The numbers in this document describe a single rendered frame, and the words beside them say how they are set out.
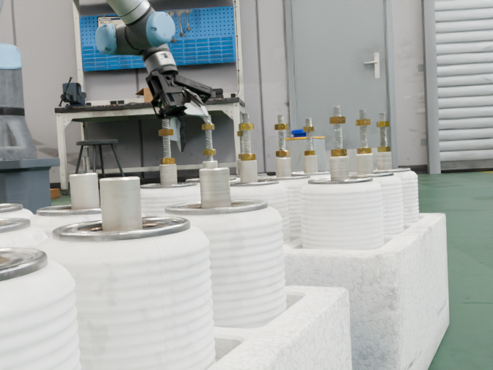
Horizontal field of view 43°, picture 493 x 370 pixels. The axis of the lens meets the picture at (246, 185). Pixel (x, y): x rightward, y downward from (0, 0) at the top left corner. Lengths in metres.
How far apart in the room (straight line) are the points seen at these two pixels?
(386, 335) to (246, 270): 0.29
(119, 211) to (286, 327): 0.13
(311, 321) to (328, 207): 0.29
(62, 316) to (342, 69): 5.88
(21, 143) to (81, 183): 0.75
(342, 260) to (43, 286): 0.47
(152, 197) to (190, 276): 0.48
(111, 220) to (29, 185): 0.89
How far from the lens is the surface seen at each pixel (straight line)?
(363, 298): 0.67
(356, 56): 6.11
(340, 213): 0.69
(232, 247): 0.41
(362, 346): 0.69
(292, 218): 0.85
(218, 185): 0.44
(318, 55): 6.09
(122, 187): 0.34
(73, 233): 0.33
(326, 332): 0.45
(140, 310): 0.32
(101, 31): 1.62
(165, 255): 0.31
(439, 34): 6.22
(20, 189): 1.22
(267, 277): 0.43
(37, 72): 6.57
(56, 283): 0.25
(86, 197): 0.51
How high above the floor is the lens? 0.29
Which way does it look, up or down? 3 degrees down
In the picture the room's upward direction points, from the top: 3 degrees counter-clockwise
